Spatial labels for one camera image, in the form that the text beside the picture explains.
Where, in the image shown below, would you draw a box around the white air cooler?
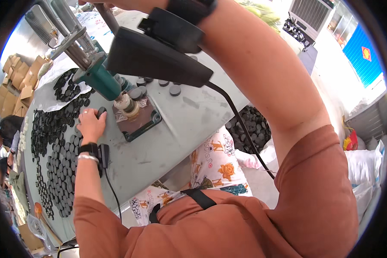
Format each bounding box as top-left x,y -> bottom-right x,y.
288,0 -> 335,42

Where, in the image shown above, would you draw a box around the brown cardboard box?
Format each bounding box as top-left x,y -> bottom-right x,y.
18,223 -> 46,252

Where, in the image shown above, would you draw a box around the heap of white sacks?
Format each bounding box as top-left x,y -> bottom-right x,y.
343,135 -> 387,223

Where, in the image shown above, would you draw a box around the person's body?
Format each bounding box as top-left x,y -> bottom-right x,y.
72,124 -> 360,258

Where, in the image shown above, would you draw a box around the steel machine panel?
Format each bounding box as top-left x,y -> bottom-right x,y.
0,4 -> 60,66

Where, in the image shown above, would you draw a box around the white printed sack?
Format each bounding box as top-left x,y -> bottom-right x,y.
74,11 -> 117,44

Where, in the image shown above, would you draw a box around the gray press lever handle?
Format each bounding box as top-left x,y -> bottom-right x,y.
94,3 -> 121,35

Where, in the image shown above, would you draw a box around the gray metal cabinet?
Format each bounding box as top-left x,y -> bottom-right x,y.
344,92 -> 387,142

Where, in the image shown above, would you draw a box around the person's right hand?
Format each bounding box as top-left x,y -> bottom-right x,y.
78,0 -> 169,12

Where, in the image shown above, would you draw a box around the heap of cardboard boxes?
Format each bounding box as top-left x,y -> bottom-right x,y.
0,53 -> 49,118

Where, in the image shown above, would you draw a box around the heap of caps on sheet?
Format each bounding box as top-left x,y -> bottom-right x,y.
53,68 -> 92,103

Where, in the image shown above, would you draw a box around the row of white caps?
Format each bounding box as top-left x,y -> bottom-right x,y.
15,115 -> 30,168

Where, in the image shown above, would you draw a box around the black wrist band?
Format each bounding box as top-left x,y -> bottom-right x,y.
106,0 -> 218,88
78,142 -> 110,170

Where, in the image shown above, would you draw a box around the person's legs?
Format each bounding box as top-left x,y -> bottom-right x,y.
129,125 -> 254,226

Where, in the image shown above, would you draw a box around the clear plastic bag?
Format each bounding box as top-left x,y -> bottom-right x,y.
26,213 -> 48,241

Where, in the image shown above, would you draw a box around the thick black wrist band cable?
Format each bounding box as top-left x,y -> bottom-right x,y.
205,81 -> 276,180

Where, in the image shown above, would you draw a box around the black plastic parts heap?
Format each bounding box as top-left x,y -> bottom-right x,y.
282,17 -> 313,52

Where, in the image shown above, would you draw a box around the bag of green produce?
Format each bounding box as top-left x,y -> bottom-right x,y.
237,0 -> 292,33

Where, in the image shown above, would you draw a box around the white plastic sheet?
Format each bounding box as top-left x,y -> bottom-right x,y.
35,52 -> 95,113

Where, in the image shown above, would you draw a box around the blue sign board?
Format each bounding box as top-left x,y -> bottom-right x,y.
342,23 -> 385,88

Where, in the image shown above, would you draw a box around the bag full of black caps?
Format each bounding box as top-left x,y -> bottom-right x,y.
225,104 -> 272,155

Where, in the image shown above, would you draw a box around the green hand press machine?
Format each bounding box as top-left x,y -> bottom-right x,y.
35,0 -> 163,143

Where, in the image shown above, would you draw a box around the person's left hand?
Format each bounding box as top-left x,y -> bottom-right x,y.
76,108 -> 108,146

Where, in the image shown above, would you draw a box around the red plastic bag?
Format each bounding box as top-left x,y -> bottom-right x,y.
342,128 -> 359,151

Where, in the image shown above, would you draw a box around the pile of black caps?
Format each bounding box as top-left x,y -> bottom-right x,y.
30,89 -> 99,220

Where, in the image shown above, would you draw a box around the silver bracelet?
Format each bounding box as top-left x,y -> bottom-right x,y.
77,154 -> 100,164

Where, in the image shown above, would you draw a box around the thin black wrist band cable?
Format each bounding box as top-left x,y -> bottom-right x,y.
103,167 -> 123,224

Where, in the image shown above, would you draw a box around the scattered gray round discs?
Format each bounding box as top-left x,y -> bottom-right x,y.
128,55 -> 199,101

